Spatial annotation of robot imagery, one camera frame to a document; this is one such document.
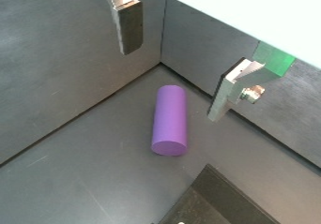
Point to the purple cylinder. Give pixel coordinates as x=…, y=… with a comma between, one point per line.
x=168, y=140

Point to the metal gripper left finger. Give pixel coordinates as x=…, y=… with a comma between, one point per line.
x=127, y=15

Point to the black curved holder stand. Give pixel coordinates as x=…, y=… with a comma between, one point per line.
x=214, y=201

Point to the green foam shape board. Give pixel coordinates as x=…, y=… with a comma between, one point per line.
x=275, y=60

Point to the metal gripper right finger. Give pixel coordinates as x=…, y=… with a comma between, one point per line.
x=240, y=84

